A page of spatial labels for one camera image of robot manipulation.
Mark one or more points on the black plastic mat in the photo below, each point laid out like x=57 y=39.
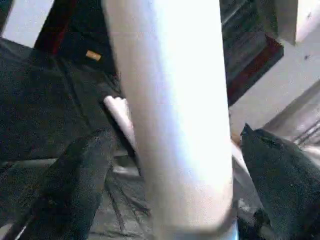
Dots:
x=37 y=105

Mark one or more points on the small tan label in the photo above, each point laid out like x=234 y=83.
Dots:
x=93 y=55

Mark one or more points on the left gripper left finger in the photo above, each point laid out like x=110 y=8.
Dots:
x=72 y=187

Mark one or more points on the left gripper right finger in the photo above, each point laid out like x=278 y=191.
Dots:
x=287 y=195

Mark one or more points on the white plastic table leg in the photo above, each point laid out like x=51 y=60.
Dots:
x=117 y=115
x=175 y=112

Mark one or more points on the black draped furniture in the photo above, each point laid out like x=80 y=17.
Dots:
x=82 y=27

